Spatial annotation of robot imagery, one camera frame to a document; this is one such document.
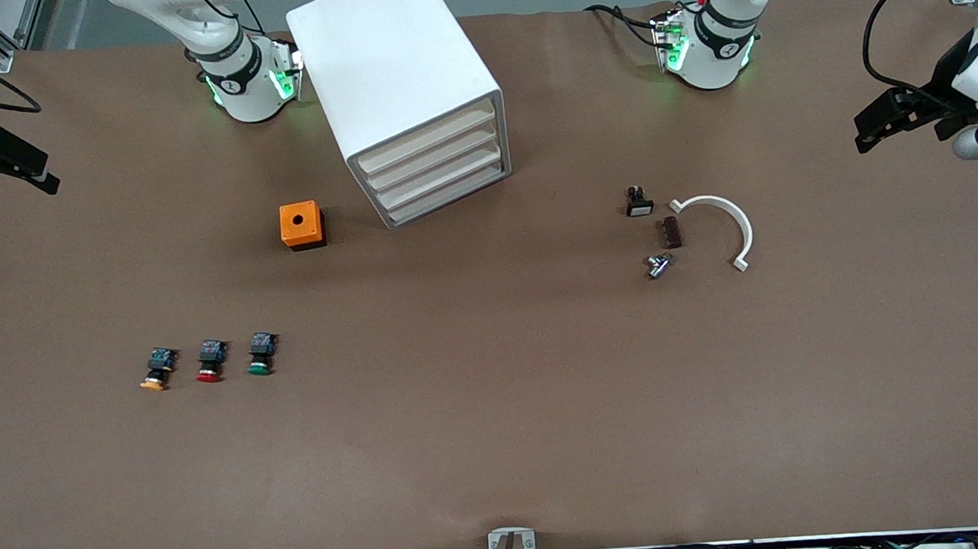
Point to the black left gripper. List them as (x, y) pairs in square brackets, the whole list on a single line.
[(946, 77)]

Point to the yellow mushroom push button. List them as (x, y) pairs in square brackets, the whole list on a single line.
[(158, 367)]

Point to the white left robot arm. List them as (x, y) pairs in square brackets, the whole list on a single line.
[(710, 66)]

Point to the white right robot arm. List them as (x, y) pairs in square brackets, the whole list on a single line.
[(249, 94)]

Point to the red mushroom push button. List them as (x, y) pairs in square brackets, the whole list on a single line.
[(211, 359)]

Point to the black rectangular push button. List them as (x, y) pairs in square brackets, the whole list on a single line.
[(639, 204)]

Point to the green mushroom push button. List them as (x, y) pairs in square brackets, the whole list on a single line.
[(261, 353)]

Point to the brown terminal block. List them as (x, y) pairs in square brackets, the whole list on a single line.
[(672, 233)]

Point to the orange box with hole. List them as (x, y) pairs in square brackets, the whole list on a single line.
[(308, 226)]

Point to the white curved plastic bracket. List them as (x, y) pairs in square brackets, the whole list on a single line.
[(745, 229)]

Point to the silver metal switch part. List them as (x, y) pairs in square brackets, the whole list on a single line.
[(658, 266)]

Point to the grey metal bracket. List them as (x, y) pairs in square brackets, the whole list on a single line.
[(498, 537)]

